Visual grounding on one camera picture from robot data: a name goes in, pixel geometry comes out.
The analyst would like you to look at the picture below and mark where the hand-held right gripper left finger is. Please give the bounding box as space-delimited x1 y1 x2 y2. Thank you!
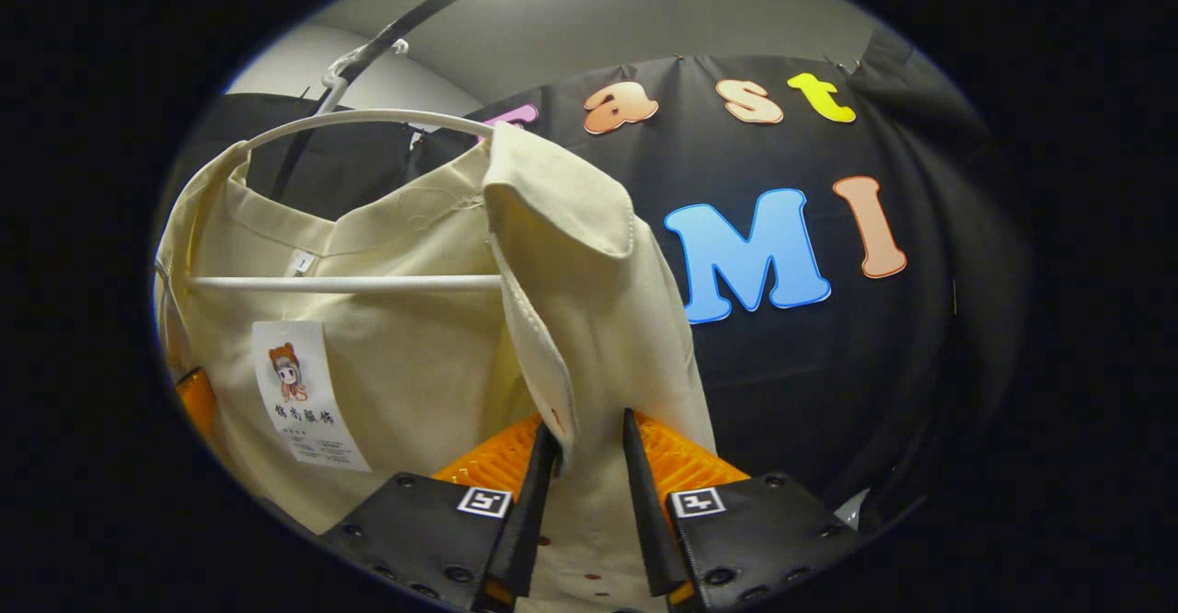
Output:
318 413 564 613

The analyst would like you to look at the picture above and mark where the black metal clothes rack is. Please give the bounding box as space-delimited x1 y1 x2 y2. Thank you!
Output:
270 0 572 202

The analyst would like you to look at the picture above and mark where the black backdrop cloth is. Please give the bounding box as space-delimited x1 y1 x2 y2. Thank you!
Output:
170 29 1032 540

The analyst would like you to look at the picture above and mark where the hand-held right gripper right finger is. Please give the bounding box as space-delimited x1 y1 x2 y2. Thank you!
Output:
621 408 866 613

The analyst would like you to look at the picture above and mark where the white plastic clothes hanger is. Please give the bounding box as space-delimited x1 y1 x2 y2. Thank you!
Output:
184 38 505 296

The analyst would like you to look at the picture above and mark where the cream button shirt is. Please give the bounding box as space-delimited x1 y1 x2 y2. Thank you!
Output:
152 121 719 613

